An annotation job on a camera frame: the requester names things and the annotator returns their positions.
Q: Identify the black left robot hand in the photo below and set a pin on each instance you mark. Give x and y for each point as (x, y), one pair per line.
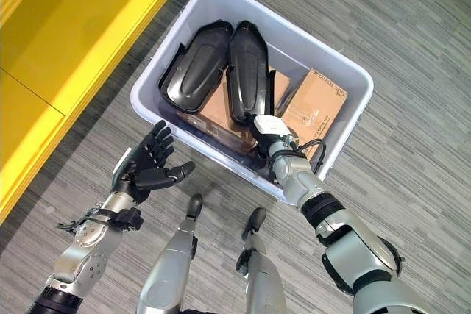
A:
(147, 167)

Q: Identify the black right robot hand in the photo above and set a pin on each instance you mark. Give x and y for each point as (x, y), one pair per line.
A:
(265, 130)

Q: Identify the narrow black sole-shaped part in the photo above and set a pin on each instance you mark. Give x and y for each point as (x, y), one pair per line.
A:
(246, 67)

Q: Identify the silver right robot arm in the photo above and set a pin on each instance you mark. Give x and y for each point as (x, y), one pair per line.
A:
(331, 225)

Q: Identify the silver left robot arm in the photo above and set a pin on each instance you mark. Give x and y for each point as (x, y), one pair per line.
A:
(82, 235)

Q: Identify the plain brown cardboard box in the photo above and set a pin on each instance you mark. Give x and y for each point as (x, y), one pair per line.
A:
(217, 104)

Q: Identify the printed brown cardboard box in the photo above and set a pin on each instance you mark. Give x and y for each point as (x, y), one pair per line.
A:
(318, 108)

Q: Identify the pale grey plastic box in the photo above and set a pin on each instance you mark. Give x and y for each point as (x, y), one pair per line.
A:
(333, 51)

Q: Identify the yellow metal shelf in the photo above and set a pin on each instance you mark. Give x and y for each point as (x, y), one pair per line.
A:
(66, 45)

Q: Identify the wide black sole-shaped part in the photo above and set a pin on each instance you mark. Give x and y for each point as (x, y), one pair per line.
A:
(195, 71)

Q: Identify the silver left robot leg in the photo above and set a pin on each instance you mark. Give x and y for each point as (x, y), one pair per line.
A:
(169, 266)

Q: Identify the silver robot leg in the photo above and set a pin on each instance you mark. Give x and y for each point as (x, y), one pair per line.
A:
(259, 266)
(169, 266)

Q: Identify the silver right robot leg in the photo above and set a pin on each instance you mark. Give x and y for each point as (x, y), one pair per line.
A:
(259, 266)

